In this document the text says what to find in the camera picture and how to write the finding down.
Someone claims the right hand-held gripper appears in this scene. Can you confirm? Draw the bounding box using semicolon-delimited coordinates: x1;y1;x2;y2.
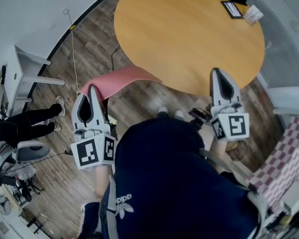
209;68;250;142

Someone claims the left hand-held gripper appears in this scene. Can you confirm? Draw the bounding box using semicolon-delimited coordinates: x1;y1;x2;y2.
70;85;117;170

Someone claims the pink mouse pad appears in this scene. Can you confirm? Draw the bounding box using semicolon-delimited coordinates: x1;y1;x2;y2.
79;65;163;102

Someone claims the person's left forearm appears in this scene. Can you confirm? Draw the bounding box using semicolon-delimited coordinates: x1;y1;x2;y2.
94;165;115;202

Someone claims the person's right forearm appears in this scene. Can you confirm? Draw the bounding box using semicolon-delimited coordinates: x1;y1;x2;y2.
210;138;227;160

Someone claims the round wooden desk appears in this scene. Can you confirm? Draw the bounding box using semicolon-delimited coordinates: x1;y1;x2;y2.
114;0;266;97

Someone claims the black device on floor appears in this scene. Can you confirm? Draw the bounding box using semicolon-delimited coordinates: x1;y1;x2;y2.
188;107;213;130

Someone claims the grey office chair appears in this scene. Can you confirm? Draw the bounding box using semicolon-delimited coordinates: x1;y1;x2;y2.
0;139;52;185

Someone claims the white side table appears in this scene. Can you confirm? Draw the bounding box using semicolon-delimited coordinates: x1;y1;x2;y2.
3;44;66;115

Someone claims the pink checkered cloth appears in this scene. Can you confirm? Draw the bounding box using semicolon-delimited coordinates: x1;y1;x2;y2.
248;116;299;218

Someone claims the person's navy jacket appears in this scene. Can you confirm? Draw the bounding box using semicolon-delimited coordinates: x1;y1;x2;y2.
77;113;263;239

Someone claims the black floor fan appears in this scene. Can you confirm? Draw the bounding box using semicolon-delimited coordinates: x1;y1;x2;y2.
0;195;12;216

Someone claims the white box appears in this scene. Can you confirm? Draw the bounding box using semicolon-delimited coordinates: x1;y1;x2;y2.
282;182;299;215

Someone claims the white floor cable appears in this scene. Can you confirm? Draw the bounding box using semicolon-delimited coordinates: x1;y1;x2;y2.
64;8;81;97

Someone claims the black floor cable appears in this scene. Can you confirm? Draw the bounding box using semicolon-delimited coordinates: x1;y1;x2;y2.
110;45;122;72

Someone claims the thin black cable with plug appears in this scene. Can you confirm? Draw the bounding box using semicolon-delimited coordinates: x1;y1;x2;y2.
4;149;73;174

